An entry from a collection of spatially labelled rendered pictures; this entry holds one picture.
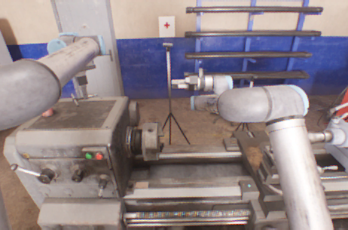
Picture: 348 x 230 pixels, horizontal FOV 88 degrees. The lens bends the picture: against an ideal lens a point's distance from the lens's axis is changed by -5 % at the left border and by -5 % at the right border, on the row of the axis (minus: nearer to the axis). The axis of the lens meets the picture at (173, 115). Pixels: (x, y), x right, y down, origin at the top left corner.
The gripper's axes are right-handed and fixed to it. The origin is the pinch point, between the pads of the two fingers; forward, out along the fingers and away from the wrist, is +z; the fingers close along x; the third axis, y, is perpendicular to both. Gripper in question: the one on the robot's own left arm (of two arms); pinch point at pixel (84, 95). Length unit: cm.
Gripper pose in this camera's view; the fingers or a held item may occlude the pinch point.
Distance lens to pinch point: 118.7
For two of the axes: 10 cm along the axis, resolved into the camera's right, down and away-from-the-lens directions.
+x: 5.7, 4.0, -7.2
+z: 0.2, 8.6, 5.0
